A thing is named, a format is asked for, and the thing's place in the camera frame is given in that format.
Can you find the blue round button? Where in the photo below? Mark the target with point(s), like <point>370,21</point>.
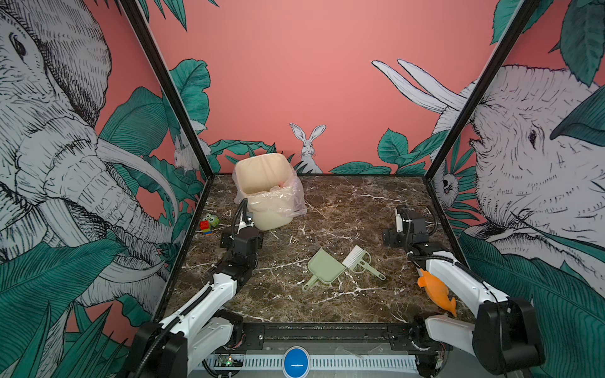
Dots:
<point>296,363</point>

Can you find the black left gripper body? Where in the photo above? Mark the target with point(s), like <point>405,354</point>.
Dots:
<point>228,239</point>

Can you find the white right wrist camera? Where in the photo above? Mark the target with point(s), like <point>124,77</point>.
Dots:
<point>398,222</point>

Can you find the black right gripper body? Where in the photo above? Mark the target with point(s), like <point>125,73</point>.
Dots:
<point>397,239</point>

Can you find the colourful toy block frog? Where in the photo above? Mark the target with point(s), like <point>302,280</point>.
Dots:
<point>208,223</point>

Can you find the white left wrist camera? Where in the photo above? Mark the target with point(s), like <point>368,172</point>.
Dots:
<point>246,220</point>

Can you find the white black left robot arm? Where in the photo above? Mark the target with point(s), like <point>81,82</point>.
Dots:
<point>176,345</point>

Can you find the cream plastic trash bin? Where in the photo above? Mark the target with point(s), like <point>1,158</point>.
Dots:
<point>273,163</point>

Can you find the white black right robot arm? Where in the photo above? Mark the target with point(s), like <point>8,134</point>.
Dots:
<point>505,336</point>

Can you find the white slotted cable duct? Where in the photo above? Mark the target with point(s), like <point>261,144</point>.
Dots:
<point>319,362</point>

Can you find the light green plastic dustpan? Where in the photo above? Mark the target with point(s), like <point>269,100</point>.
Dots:
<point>325,269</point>

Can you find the light green hand brush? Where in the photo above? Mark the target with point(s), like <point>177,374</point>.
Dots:
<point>359,261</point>

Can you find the clear plastic bin liner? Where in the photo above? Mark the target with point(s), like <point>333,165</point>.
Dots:
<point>271,194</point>

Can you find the orange plush fish toy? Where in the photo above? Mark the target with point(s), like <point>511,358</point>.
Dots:
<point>437,291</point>

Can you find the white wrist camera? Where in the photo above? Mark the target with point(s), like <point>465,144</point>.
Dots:
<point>246,220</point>
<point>398,222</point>

